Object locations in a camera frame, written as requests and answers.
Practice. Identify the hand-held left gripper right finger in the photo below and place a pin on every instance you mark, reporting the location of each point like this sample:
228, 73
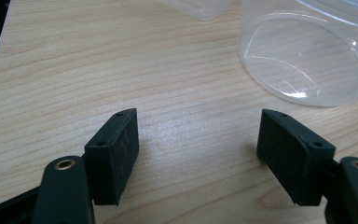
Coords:
292, 155

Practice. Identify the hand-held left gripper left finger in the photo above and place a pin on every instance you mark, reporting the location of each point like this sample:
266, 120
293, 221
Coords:
112, 155

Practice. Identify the clear rectangular plastic container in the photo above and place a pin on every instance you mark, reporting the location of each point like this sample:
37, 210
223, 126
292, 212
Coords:
199, 9

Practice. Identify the clear round plastic bowl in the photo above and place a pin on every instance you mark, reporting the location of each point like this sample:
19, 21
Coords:
307, 62

